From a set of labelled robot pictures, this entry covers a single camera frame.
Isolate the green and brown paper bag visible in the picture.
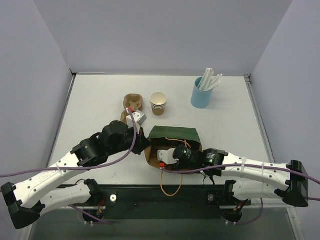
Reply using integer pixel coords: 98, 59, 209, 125
144, 126, 203, 175

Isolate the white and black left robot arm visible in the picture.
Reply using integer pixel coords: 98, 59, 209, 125
1, 120, 151, 229

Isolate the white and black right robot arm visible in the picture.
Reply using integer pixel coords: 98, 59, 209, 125
172, 145, 309, 208

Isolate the stack of brown paper cups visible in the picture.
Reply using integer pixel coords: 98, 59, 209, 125
150, 92, 167, 116

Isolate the light blue straw holder cup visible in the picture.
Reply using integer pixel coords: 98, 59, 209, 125
190, 77, 213, 109

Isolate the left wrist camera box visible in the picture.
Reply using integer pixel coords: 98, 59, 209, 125
126, 107, 147, 129

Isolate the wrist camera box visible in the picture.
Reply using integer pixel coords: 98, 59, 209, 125
157, 148, 178, 169
126, 107, 147, 129

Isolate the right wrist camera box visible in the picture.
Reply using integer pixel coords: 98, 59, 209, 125
157, 148, 178, 169

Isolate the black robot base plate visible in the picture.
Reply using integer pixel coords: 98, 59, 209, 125
76, 185, 252, 221

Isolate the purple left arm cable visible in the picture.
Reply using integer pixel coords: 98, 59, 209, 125
0, 107, 138, 225

